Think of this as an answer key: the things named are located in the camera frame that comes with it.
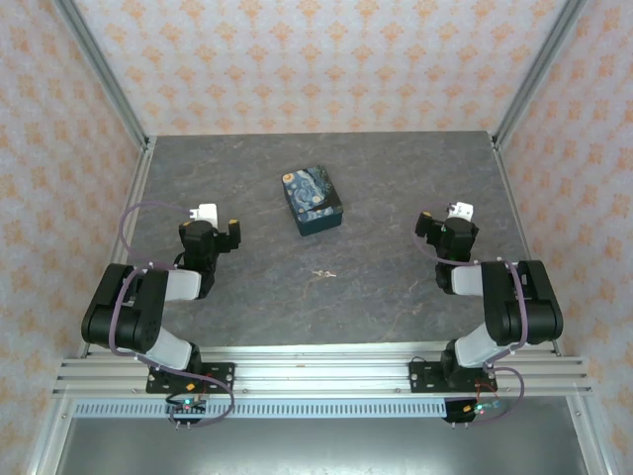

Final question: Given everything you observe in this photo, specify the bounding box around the aluminium left table side rail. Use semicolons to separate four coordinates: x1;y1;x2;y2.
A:
73;138;158;358

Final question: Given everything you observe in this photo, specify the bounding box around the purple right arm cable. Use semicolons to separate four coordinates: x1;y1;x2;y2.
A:
412;201;526;427

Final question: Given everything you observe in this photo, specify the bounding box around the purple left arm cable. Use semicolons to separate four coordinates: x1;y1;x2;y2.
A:
107;201;234;428

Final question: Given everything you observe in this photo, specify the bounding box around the aluminium frame post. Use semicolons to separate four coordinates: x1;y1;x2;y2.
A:
51;0;152;149
492;0;589;149

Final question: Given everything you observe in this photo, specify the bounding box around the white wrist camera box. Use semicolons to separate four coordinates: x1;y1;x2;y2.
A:
189;202;220;227
446;200;475;223

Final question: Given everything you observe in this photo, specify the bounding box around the aluminium left frame post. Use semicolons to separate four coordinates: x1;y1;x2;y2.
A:
51;0;152;149

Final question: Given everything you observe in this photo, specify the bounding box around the right circuit board with leds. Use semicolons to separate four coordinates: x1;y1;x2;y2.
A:
462;400;503;418

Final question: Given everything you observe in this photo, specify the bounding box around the aluminium mounting rail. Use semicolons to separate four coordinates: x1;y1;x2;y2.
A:
51;345;594;398

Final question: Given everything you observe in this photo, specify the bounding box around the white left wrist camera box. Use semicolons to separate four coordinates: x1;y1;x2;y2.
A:
189;202;220;227

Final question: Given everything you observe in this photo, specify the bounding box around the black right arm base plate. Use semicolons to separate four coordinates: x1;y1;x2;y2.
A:
408;359;498;395

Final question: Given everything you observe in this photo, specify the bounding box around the aluminium right frame post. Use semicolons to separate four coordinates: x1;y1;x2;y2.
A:
492;0;589;149

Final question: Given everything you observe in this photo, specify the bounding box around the grey slotted cable duct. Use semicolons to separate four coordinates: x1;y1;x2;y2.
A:
73;400;449;421

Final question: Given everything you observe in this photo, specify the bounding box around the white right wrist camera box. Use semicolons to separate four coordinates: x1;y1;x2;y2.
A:
446;200;475;223

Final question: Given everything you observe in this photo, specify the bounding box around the aluminium table side rail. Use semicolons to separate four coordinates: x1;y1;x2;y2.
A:
489;133;565;357
73;138;158;358

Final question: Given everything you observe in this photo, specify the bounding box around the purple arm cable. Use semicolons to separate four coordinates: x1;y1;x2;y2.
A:
107;201;234;428
412;201;526;427

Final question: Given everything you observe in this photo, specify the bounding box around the aluminium right table side rail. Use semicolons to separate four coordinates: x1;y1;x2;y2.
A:
489;133;565;357

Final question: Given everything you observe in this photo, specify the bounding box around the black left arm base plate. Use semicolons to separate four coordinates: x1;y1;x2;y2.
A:
145;362;236;395

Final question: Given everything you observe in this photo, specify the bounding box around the grey metal lower shelf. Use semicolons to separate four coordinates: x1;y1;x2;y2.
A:
29;415;614;475

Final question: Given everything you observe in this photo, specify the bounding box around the blue starry night box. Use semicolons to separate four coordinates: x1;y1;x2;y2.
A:
280;164;345;238

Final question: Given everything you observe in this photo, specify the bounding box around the circuit board with leds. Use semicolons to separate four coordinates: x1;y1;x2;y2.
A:
462;400;503;418
165;395;208;415

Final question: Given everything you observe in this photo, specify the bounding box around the left circuit board with leds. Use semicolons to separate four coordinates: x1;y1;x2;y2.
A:
165;395;208;415

